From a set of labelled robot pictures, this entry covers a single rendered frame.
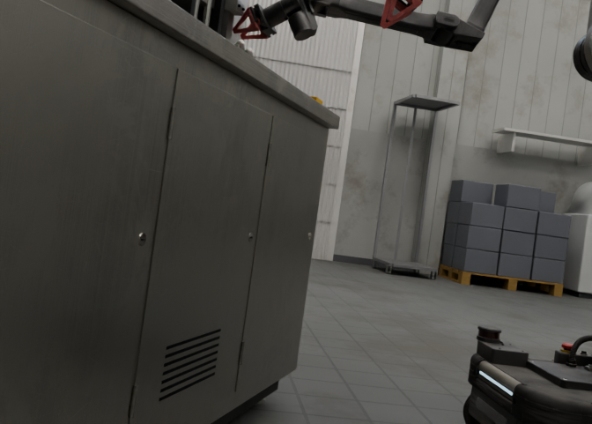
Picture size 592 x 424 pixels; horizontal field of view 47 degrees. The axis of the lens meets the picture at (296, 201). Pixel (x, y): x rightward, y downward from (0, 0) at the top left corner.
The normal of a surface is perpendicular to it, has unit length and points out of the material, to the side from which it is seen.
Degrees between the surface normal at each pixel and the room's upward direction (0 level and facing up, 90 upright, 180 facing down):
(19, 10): 90
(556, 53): 90
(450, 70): 90
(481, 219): 90
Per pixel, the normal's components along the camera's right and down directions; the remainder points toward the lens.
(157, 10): 0.94, 0.13
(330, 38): 0.11, 0.01
